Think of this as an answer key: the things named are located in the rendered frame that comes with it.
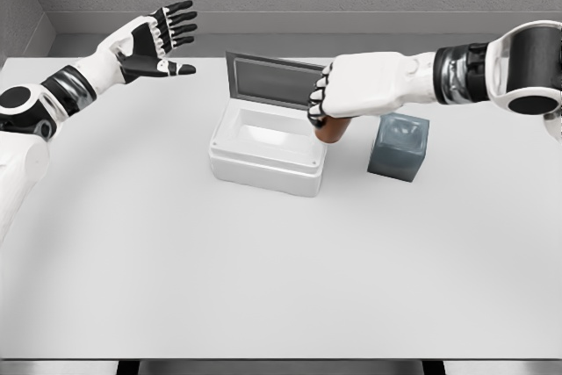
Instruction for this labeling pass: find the brown cup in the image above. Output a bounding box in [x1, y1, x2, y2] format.
[313, 114, 354, 145]

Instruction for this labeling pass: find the grey translucent cube container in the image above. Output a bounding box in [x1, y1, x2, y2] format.
[366, 112, 431, 184]

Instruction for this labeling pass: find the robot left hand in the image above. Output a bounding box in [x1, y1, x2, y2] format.
[98, 0, 198, 87]

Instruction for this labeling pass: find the white box with open lid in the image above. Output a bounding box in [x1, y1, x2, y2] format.
[208, 50, 328, 198]

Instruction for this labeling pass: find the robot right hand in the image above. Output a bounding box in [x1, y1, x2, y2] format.
[306, 52, 407, 129]

